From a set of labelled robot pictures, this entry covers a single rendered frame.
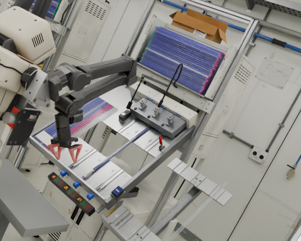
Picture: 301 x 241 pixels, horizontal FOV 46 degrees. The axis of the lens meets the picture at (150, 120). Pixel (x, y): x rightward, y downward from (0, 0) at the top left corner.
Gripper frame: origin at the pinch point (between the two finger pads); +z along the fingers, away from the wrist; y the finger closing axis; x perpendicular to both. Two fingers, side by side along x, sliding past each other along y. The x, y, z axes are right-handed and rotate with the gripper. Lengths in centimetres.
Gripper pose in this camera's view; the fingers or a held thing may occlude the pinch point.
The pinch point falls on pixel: (66, 159)
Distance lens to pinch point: 155.2
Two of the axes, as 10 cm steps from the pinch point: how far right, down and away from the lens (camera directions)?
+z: 0.5, 9.7, 2.3
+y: -8.6, -0.7, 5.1
